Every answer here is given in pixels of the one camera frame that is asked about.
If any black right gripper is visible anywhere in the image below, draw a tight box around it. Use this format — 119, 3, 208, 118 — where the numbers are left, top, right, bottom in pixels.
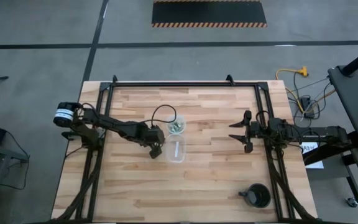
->
228, 110, 270, 154

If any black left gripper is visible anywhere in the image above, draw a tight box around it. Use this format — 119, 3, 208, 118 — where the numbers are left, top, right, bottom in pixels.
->
141, 125, 167, 159

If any clear plastic bin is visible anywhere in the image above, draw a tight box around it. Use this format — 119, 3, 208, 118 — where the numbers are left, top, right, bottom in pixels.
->
166, 114, 187, 135

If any clear rectangular plastic container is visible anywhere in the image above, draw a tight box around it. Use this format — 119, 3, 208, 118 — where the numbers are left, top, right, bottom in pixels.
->
165, 133, 186, 164

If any black mug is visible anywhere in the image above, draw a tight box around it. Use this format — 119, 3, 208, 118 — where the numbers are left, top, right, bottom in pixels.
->
238, 182, 272, 208

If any white paper label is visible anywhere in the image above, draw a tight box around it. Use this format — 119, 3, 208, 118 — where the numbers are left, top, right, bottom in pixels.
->
300, 141, 325, 170

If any black power strip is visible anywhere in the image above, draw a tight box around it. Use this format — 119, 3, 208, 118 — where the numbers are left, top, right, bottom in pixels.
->
300, 95, 316, 119

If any black side table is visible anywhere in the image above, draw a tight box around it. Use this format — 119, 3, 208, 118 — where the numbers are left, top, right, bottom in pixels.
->
303, 63, 358, 218

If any black hazard-striped floor mat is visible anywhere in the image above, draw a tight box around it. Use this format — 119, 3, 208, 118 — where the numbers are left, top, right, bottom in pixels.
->
151, 0, 267, 28

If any grey utility cart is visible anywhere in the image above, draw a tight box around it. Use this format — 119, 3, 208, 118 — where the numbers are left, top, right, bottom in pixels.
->
0, 139, 30, 224

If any black right camera cable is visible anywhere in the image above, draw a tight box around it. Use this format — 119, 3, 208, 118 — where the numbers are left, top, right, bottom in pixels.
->
255, 110, 272, 124

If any black camera cable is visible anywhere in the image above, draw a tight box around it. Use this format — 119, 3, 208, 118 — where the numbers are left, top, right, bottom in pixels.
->
150, 104, 178, 128
255, 110, 272, 124

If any black left camera cable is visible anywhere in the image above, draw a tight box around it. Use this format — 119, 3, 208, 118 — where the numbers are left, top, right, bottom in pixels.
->
150, 104, 178, 128

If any black aluminium rig frame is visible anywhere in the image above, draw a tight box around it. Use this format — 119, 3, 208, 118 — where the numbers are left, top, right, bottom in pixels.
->
73, 73, 312, 223

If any black cable bundle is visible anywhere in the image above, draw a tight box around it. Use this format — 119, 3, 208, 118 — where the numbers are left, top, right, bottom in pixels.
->
270, 149, 318, 223
52, 144, 103, 223

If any yellow extension cord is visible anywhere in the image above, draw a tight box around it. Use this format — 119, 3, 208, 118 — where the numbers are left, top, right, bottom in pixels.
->
275, 66, 310, 114

